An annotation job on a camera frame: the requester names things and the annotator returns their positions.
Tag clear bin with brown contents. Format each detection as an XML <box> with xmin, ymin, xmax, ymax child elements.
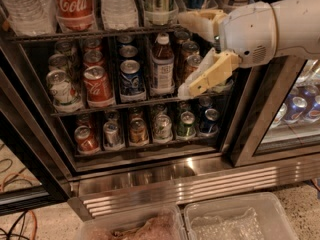
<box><xmin>73</xmin><ymin>205</ymin><xmax>188</xmax><ymax>240</ymax></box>

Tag blue can bottom shelf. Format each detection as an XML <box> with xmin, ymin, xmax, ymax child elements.
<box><xmin>198</xmin><ymin>108</ymin><xmax>220</xmax><ymax>136</ymax></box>

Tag silver can bottom shelf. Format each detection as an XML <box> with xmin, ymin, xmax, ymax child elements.
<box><xmin>103</xmin><ymin>121</ymin><xmax>124</xmax><ymax>150</ymax></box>

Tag gold can bottom shelf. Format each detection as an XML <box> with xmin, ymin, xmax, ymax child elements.
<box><xmin>129</xmin><ymin>118</ymin><xmax>149</xmax><ymax>146</ymax></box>

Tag green striped tall can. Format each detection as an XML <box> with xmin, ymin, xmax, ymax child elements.
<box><xmin>142</xmin><ymin>0</ymin><xmax>177</xmax><ymax>26</ymax></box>

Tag white front can middle shelf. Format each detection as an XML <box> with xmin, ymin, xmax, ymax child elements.
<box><xmin>46</xmin><ymin>69</ymin><xmax>83</xmax><ymax>113</ymax></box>

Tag clear water bottle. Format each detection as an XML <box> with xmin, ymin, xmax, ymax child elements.
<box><xmin>101</xmin><ymin>0</ymin><xmax>139</xmax><ymax>30</ymax></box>
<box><xmin>1</xmin><ymin>0</ymin><xmax>56</xmax><ymax>36</ymax></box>

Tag brown tea bottle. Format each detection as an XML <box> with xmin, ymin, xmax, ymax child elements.
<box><xmin>151</xmin><ymin>32</ymin><xmax>174</xmax><ymax>95</ymax></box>

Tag green can bottom shelf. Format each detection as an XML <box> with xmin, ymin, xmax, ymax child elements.
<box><xmin>177</xmin><ymin>111</ymin><xmax>196</xmax><ymax>139</ymax></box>

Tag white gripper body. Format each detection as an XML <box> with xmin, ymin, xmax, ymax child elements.
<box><xmin>219</xmin><ymin>2</ymin><xmax>277</xmax><ymax>68</ymax></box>

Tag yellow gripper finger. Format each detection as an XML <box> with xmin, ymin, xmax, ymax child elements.
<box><xmin>177</xmin><ymin>48</ymin><xmax>241</xmax><ymax>100</ymax></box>
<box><xmin>178</xmin><ymin>9</ymin><xmax>227</xmax><ymax>42</ymax></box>

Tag green can front right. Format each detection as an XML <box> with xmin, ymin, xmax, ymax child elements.
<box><xmin>210</xmin><ymin>80</ymin><xmax>233</xmax><ymax>93</ymax></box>

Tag red can bottom shelf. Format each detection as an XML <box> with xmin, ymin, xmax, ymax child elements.
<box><xmin>74</xmin><ymin>125</ymin><xmax>100</xmax><ymax>154</ymax></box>

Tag white green can bottom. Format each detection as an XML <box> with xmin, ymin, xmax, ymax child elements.
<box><xmin>153</xmin><ymin>114</ymin><xmax>173</xmax><ymax>143</ymax></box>

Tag orange gold can front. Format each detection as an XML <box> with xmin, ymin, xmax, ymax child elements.
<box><xmin>179</xmin><ymin>54</ymin><xmax>203</xmax><ymax>83</ymax></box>

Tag orange cable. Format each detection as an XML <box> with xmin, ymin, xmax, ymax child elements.
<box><xmin>0</xmin><ymin>170</ymin><xmax>38</xmax><ymax>240</ymax></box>

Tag blue cans behind right door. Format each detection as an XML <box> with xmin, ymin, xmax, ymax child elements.
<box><xmin>269</xmin><ymin>60</ymin><xmax>320</xmax><ymax>129</ymax></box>

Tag red Coca-Cola can front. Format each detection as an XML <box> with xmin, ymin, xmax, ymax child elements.
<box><xmin>83</xmin><ymin>66</ymin><xmax>115</xmax><ymax>108</ymax></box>

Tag red Coca-Cola bottle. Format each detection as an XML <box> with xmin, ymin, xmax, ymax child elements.
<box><xmin>55</xmin><ymin>0</ymin><xmax>97</xmax><ymax>33</ymax></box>

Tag blue Pepsi can front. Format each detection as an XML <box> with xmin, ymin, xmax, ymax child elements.
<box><xmin>120</xmin><ymin>60</ymin><xmax>146</xmax><ymax>103</ymax></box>

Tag clear bin with plastic wrap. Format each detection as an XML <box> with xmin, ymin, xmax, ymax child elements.
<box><xmin>184</xmin><ymin>192</ymin><xmax>299</xmax><ymax>240</ymax></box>

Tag black cable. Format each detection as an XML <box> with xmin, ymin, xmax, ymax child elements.
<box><xmin>0</xmin><ymin>210</ymin><xmax>31</xmax><ymax>240</ymax></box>

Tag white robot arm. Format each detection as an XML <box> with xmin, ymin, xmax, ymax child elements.
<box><xmin>178</xmin><ymin>0</ymin><xmax>320</xmax><ymax>100</ymax></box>

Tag steel glass fridge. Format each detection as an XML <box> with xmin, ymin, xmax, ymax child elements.
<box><xmin>0</xmin><ymin>0</ymin><xmax>320</xmax><ymax>220</ymax></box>

